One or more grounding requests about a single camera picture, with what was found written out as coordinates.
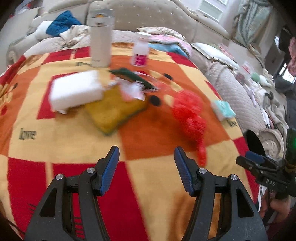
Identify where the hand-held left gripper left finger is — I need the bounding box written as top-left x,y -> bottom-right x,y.
24,146 -> 120,241

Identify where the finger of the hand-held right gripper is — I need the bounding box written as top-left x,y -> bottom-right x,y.
245,151 -> 266,164
236,156 -> 262,174

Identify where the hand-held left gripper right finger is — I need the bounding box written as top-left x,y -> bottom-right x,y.
174,146 -> 269,241

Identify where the orange white snack packet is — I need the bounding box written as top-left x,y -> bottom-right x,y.
109,80 -> 146,102

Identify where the person's right hand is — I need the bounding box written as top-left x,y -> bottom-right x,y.
261,192 -> 296,225

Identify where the orange red printed blanket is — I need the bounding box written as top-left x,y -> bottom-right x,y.
0,45 -> 262,241

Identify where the yellow sponge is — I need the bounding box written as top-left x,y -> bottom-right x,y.
84,89 -> 148,136

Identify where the white sponge block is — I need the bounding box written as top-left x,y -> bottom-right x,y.
49,70 -> 104,114

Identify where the clear plastic zip bag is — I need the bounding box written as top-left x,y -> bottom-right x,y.
240,61 -> 252,77

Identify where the white ruffled pillow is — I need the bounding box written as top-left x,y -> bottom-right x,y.
192,42 -> 240,70

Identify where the white pill bottle pink label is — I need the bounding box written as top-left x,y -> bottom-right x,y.
131,32 -> 151,67

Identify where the folded pink quilt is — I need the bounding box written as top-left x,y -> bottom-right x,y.
137,27 -> 193,58

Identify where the beige insulated bottle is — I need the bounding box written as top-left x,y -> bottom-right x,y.
89,9 -> 113,68

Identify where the floral curtain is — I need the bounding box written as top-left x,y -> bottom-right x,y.
236,0 -> 282,47

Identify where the beige crumpled cloth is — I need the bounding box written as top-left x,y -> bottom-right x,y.
60,25 -> 90,45

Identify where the blue cloth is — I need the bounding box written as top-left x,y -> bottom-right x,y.
46,10 -> 82,37

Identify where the beige tufted headboard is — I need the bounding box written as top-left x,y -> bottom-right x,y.
46,0 -> 232,44

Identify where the white cushion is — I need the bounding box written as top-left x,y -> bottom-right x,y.
35,20 -> 53,39

